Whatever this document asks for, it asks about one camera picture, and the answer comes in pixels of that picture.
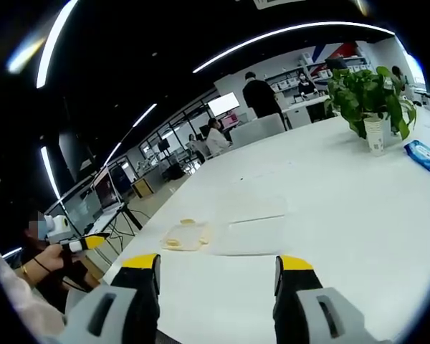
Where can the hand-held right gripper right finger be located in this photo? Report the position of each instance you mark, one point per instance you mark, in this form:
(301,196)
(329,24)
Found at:
(301,304)

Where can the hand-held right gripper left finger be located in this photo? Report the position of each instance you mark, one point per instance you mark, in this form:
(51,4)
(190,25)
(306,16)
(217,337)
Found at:
(129,308)

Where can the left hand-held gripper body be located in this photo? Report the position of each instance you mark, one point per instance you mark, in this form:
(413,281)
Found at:
(59,227)

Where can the yellowish plastic buckle part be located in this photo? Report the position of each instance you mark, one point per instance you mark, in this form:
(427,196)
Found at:
(173,244)

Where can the person's left hand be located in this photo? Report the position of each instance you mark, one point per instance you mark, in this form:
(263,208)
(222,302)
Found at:
(52,258)

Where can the black tripod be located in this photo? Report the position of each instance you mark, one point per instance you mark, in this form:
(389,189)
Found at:
(130,216)

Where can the open laptop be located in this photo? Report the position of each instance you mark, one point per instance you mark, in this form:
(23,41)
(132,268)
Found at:
(107,195)

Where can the black wrist band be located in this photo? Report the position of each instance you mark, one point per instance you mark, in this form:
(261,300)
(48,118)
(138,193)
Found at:
(39,265)

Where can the short ceiling light strip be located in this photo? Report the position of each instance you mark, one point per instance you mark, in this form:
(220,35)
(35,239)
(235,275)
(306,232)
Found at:
(49,172)
(145,114)

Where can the cardboard box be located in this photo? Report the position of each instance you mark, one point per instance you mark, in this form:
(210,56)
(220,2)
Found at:
(142,188)

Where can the clear plastic sheet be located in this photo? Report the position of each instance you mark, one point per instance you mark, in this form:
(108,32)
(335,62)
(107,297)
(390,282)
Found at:
(254,229)

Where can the clear plastic bag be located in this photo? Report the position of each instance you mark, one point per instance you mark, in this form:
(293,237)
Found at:
(190,236)

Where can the white chair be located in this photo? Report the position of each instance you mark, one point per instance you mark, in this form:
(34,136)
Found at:
(258,130)

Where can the white paper cup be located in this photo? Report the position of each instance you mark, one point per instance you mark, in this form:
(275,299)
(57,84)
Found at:
(375,138)

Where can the bright white monitor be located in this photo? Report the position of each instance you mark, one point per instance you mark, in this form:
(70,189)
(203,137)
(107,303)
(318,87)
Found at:
(224,103)

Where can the long ceiling light strip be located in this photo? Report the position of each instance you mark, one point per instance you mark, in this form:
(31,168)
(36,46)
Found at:
(53,43)
(290,39)

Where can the blue wet wipes pack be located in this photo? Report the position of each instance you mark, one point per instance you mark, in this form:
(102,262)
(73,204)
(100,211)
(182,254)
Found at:
(423,156)

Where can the white counter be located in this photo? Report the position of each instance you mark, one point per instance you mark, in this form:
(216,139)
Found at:
(304,109)

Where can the green leafy plant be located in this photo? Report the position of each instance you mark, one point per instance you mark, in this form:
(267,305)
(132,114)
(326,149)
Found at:
(365,93)

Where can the wall shelves with white bins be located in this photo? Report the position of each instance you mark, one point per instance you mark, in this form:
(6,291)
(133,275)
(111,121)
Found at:
(319,70)

